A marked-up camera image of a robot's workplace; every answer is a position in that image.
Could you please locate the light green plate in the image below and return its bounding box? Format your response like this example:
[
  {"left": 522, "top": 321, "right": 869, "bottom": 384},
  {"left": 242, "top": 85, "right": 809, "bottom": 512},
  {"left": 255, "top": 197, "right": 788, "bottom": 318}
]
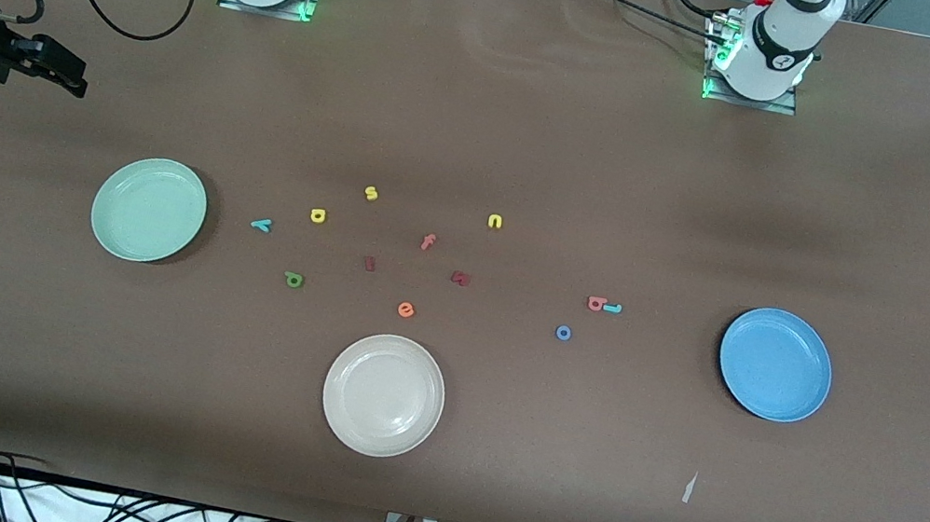
[{"left": 85, "top": 148, "right": 214, "bottom": 272}]

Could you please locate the black base supply cable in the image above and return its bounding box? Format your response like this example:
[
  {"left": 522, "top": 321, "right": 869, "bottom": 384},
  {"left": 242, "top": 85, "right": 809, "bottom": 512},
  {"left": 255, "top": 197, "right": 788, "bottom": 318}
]
[{"left": 562, "top": 0, "right": 738, "bottom": 51}]

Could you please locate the brown table cover sheet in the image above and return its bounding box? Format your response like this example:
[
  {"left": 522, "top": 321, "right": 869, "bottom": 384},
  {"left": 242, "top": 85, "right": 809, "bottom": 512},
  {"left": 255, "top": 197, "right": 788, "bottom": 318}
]
[{"left": 0, "top": 0, "right": 930, "bottom": 522}]

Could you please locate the blue plate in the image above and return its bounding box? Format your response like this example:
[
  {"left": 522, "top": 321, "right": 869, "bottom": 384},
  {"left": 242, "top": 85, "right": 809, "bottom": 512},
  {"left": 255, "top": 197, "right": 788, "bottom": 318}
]
[{"left": 709, "top": 300, "right": 842, "bottom": 430}]

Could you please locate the beige plate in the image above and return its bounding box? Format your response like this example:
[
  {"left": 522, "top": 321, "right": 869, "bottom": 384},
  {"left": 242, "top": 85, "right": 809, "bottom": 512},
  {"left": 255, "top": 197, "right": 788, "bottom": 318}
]
[{"left": 313, "top": 325, "right": 455, "bottom": 467}]

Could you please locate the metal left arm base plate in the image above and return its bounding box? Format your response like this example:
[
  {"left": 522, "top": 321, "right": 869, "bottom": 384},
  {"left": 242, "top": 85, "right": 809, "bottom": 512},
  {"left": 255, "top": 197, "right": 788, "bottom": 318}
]
[{"left": 698, "top": 9, "right": 813, "bottom": 117}]

